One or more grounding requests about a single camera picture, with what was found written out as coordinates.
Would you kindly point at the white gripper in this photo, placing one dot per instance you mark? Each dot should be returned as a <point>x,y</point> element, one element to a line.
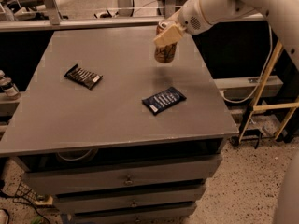
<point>191,19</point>

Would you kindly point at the orange soda can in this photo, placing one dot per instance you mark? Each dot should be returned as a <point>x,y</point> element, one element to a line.
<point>165,54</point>

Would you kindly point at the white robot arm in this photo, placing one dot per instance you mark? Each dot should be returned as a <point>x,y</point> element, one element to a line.
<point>281,15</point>

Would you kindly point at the black chocolate bar wrapper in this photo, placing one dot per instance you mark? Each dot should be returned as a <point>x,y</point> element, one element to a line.
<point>83,77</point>

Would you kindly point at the grey metal railing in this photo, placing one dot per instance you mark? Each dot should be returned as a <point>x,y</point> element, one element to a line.
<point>34,15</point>

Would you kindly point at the blue snack bar wrapper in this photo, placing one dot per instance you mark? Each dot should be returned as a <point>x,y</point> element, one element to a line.
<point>163,100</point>

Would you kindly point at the grey drawer cabinet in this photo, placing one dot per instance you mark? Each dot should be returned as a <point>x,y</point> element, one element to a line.
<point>61,125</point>

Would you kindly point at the small bottle at left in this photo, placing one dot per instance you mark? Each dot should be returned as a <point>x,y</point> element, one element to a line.
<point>8,86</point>

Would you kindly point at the bottom grey drawer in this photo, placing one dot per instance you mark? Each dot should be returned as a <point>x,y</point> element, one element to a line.
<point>136,215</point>

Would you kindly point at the grey drawer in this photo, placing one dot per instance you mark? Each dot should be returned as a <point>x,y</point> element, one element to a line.
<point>123,175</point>
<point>131,199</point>
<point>136,215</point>

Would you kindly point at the top grey drawer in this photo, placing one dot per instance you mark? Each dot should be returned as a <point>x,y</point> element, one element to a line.
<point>123,175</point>

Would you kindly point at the middle grey drawer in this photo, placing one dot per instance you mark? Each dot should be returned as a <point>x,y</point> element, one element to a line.
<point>131,199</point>

